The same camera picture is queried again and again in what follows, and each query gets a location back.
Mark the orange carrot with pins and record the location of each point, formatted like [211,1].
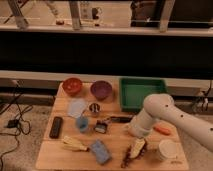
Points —
[162,130]

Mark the blue plastic cup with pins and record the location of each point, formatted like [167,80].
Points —
[82,124]

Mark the black handled tool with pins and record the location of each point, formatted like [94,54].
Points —
[119,119]

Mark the blue sponge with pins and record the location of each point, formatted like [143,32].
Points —
[100,151]

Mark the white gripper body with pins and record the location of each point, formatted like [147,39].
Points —
[136,147]

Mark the purple grape bunch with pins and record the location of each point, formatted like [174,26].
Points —
[127,160]

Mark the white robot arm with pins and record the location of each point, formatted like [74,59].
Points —
[161,107]

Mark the red bowl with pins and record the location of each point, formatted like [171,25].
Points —
[72,86]

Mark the green plastic tray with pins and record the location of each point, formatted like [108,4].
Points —
[132,92]

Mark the white paper cup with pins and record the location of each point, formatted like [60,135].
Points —
[167,149]

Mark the small metal cup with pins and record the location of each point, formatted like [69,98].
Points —
[94,108]

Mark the wooden board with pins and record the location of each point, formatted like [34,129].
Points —
[54,157]

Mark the purple bowl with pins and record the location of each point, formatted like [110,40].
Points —
[101,89]

